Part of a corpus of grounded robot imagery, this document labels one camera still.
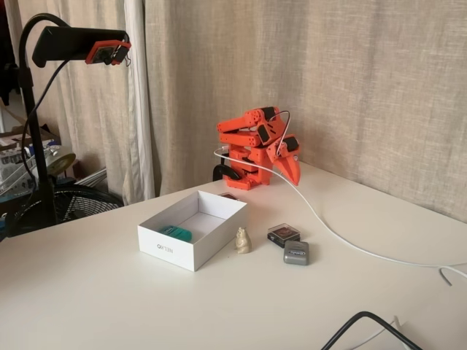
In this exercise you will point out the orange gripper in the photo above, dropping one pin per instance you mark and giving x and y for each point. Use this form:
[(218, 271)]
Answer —
[(285, 160)]

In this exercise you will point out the green cube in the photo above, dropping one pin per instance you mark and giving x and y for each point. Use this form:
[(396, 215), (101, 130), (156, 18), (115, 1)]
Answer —
[(177, 233)]

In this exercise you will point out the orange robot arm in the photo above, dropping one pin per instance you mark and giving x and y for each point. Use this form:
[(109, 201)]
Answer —
[(241, 140)]

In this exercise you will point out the white cardboard box bin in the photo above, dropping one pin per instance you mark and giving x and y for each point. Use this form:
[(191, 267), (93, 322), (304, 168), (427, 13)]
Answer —
[(168, 251)]

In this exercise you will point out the black table clamp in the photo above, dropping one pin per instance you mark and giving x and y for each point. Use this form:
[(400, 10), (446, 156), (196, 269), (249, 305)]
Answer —
[(224, 170)]

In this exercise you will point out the black clear-lid small case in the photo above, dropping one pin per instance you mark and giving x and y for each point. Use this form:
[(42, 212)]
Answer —
[(229, 196), (284, 235)]

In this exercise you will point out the grey small case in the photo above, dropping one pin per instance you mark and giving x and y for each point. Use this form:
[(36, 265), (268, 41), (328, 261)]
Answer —
[(296, 253)]

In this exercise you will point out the beige bear figurine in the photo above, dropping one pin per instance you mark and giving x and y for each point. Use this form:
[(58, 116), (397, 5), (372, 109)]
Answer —
[(243, 242)]

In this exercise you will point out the beige linen curtain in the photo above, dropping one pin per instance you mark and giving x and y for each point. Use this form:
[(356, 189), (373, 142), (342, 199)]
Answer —
[(328, 73)]

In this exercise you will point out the black floor fan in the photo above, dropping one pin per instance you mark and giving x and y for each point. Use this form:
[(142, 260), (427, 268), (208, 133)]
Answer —
[(84, 202)]

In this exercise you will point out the olive round lamp head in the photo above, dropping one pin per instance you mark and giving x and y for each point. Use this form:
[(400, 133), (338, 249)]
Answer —
[(62, 162)]

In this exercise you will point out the black gooseneck stand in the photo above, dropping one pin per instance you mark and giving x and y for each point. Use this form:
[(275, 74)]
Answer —
[(38, 146)]

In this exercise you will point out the brown cardboard box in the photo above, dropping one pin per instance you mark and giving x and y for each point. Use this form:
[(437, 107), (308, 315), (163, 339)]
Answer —
[(14, 140)]

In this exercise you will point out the black camera stand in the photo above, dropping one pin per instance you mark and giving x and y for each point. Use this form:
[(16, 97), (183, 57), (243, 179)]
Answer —
[(109, 109)]

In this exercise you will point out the orange camera module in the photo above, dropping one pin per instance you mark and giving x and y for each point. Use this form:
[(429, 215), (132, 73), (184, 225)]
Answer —
[(106, 53)]

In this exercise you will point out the black camera holder bar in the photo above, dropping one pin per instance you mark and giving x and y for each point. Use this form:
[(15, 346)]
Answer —
[(65, 40)]

